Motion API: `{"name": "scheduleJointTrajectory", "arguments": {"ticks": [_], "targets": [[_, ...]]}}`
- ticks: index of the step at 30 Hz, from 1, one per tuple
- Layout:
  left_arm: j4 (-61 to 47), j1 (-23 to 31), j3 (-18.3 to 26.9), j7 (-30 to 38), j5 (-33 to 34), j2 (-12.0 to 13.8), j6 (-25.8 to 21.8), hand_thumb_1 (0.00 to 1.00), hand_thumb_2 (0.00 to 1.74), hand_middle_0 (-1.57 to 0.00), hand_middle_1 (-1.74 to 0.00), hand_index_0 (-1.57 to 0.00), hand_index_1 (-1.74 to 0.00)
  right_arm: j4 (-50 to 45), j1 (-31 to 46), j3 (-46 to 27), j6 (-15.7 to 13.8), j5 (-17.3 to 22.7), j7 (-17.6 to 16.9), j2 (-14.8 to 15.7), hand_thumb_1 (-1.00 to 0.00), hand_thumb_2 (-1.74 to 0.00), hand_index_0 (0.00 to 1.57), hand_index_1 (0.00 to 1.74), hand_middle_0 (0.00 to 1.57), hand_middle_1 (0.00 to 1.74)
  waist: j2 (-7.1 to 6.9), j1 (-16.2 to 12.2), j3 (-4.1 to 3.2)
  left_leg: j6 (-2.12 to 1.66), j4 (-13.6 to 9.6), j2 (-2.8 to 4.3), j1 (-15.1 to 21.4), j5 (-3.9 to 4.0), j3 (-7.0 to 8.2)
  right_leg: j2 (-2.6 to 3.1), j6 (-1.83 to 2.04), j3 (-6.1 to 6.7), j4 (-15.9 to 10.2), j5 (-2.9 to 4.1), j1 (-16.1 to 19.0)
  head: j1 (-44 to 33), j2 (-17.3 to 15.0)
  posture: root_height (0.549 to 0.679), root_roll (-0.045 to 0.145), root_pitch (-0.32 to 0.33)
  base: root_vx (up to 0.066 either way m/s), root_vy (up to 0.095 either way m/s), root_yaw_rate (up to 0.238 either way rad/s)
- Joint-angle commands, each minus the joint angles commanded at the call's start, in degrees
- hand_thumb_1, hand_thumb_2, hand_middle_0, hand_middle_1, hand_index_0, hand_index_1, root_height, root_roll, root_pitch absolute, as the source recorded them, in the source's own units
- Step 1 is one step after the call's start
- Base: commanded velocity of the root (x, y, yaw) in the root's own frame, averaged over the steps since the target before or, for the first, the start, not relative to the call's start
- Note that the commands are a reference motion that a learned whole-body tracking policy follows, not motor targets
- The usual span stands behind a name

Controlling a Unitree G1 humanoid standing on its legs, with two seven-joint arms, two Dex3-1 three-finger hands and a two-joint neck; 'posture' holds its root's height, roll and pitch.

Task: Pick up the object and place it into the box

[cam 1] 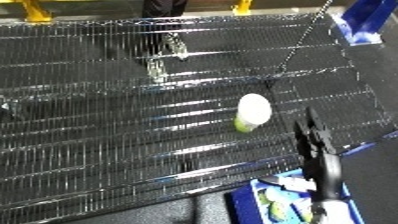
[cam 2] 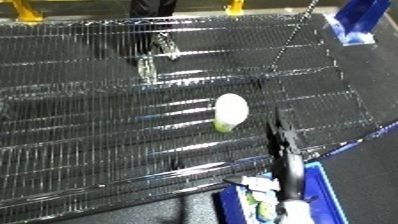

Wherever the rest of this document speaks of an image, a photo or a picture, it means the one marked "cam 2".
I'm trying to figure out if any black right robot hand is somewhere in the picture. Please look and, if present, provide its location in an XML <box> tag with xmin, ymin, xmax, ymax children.
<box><xmin>264</xmin><ymin>107</ymin><xmax>310</xmax><ymax>202</ymax></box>

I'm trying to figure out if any paper cup with green band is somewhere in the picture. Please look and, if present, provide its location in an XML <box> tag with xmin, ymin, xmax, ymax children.
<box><xmin>211</xmin><ymin>93</ymin><xmax>251</xmax><ymax>134</ymax></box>

